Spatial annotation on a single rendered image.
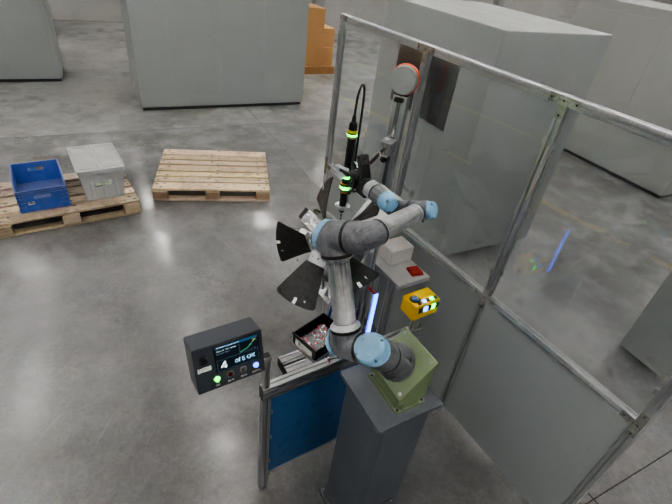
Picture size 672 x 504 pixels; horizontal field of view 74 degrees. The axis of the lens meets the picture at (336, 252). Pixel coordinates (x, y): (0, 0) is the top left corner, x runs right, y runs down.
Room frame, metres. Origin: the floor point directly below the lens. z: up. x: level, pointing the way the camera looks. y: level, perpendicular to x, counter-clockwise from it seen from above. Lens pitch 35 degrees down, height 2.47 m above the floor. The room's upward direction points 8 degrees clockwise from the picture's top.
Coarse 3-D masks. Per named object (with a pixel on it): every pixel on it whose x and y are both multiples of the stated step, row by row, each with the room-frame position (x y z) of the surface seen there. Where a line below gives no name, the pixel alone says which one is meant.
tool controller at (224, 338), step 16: (240, 320) 1.21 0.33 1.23; (192, 336) 1.09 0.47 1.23; (208, 336) 1.10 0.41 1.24; (224, 336) 1.10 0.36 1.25; (240, 336) 1.11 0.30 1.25; (256, 336) 1.14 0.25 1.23; (192, 352) 1.01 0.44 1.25; (208, 352) 1.03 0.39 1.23; (224, 352) 1.06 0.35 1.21; (240, 352) 1.09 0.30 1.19; (256, 352) 1.12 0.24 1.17; (192, 368) 1.00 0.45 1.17; (208, 368) 1.01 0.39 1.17; (256, 368) 1.10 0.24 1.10; (208, 384) 0.99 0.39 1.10; (224, 384) 1.02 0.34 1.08
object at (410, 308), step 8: (424, 288) 1.76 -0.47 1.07; (408, 296) 1.68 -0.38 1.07; (424, 296) 1.69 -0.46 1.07; (432, 296) 1.70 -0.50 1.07; (408, 304) 1.64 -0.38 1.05; (416, 304) 1.62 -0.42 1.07; (424, 304) 1.63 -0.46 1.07; (408, 312) 1.63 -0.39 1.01; (416, 312) 1.61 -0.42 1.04; (424, 312) 1.64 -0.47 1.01; (432, 312) 1.67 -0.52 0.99
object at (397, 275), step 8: (376, 264) 2.19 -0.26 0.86; (384, 264) 2.20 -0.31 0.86; (400, 264) 2.22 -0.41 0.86; (408, 264) 2.24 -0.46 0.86; (384, 272) 2.12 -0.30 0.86; (392, 272) 2.13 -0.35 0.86; (400, 272) 2.14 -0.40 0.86; (408, 272) 2.15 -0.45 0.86; (424, 272) 2.18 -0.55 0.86; (392, 280) 2.06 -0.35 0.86; (400, 280) 2.07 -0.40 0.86; (408, 280) 2.08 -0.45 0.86; (416, 280) 2.09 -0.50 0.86; (424, 280) 2.12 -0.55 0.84; (400, 288) 2.01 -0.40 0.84
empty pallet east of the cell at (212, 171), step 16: (176, 160) 4.64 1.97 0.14; (192, 160) 4.73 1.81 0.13; (208, 160) 4.77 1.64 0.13; (224, 160) 4.82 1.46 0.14; (240, 160) 4.87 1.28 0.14; (256, 160) 4.93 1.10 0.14; (160, 176) 4.24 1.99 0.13; (176, 176) 4.28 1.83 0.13; (192, 176) 4.32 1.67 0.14; (208, 176) 4.37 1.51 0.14; (224, 176) 4.42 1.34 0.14; (240, 176) 4.47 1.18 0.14; (256, 176) 4.52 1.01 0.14; (160, 192) 3.96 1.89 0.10; (208, 192) 4.08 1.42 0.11; (256, 192) 4.21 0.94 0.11
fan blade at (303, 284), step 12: (312, 264) 1.80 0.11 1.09; (288, 276) 1.76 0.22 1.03; (300, 276) 1.75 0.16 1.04; (312, 276) 1.76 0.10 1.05; (288, 288) 1.72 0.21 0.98; (300, 288) 1.71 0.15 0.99; (312, 288) 1.72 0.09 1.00; (288, 300) 1.68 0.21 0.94; (300, 300) 1.68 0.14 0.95; (312, 300) 1.68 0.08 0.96
